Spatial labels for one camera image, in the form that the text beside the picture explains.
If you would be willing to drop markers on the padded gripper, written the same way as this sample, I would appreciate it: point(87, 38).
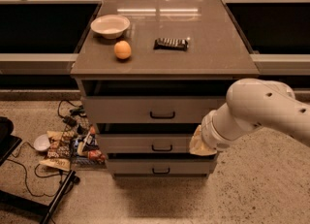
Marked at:
point(208, 132)

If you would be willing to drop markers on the grey top drawer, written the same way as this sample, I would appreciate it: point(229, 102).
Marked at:
point(124, 109)

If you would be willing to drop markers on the grey drawer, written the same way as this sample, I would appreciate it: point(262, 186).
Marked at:
point(160, 167)
point(142, 143)
point(124, 109)

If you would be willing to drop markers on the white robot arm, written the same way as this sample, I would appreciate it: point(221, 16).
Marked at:
point(251, 105)

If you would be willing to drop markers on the grey bottom drawer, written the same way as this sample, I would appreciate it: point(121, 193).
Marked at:
point(160, 167)

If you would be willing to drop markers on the grey middle drawer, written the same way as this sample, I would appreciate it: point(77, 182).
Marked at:
point(142, 143)

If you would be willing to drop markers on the grey drawer cabinet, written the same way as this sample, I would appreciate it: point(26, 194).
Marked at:
point(215, 58)

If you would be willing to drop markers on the dark striped snack bar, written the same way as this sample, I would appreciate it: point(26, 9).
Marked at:
point(172, 44)

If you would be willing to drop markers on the red blue snack packets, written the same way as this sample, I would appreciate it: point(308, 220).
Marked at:
point(86, 150)

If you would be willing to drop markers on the orange fruit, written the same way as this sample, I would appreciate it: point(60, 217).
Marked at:
point(122, 50)

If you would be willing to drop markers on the patterned chip bag on floor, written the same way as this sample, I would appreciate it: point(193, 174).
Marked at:
point(59, 153)

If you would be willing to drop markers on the white bowl on cabinet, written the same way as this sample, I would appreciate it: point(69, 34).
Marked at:
point(110, 26)

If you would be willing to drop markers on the small white bowl on floor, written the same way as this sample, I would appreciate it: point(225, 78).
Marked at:
point(42, 143)

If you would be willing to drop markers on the black top drawer handle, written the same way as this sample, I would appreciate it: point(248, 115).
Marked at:
point(170, 115)

